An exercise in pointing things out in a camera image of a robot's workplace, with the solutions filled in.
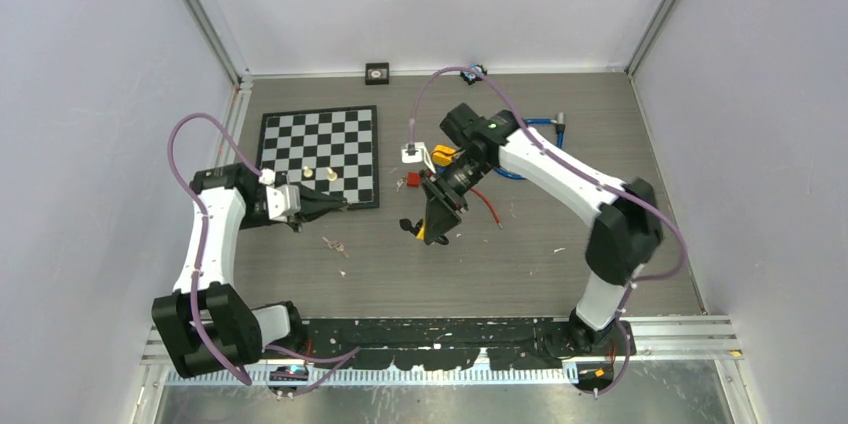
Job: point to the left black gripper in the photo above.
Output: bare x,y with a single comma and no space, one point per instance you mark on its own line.
314,204

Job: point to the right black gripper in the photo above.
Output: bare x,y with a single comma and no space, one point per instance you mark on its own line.
441,214

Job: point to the yellow black padlock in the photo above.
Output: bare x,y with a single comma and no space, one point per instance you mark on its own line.
417,229

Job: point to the red cable padlock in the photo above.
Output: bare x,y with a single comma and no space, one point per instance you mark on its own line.
415,179

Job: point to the silver key with ring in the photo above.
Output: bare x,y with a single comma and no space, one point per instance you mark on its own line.
400,184

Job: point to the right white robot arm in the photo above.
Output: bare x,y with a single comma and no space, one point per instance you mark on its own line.
623,233

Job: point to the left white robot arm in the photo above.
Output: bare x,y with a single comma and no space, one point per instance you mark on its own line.
204,324

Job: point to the silver key bunch left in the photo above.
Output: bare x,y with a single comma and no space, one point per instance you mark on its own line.
336,245

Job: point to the blue yellow toy car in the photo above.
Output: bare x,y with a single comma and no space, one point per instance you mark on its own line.
442,156

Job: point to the black white chessboard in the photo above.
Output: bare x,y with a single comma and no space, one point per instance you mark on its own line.
342,138

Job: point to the small black square box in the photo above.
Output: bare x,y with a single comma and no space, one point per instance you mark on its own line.
377,73

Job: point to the small blue toy car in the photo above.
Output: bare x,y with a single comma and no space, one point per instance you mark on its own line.
473,73

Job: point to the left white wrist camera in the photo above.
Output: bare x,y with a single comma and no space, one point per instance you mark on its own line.
278,203

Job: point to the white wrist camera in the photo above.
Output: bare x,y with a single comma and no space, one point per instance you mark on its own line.
417,153
278,203

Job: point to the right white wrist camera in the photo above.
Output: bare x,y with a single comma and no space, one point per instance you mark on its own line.
417,153

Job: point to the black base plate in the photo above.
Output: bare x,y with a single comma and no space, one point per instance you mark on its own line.
442,344

